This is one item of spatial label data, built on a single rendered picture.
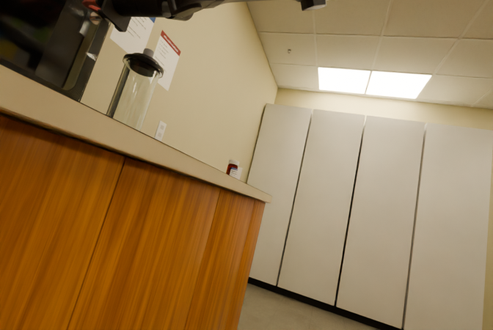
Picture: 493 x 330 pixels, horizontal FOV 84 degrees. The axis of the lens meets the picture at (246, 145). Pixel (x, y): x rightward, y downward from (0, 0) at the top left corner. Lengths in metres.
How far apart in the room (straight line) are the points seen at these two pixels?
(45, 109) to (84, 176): 0.13
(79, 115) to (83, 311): 0.32
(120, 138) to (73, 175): 0.08
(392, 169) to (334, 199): 0.71
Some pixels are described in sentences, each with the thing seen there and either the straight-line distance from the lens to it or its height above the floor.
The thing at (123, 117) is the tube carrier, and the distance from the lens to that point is 0.74.
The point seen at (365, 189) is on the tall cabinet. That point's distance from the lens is 3.31.
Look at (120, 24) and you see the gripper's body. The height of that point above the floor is 1.16.
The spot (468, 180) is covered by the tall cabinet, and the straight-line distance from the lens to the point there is 3.57.
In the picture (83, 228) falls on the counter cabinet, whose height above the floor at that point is 0.78.
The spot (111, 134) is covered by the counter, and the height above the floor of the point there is 0.92.
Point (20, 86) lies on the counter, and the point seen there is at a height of 0.93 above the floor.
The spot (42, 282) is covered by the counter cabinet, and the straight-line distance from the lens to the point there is 0.48.
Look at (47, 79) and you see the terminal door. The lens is 0.72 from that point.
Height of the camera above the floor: 0.87
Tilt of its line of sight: 12 degrees up
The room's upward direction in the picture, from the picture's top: 14 degrees clockwise
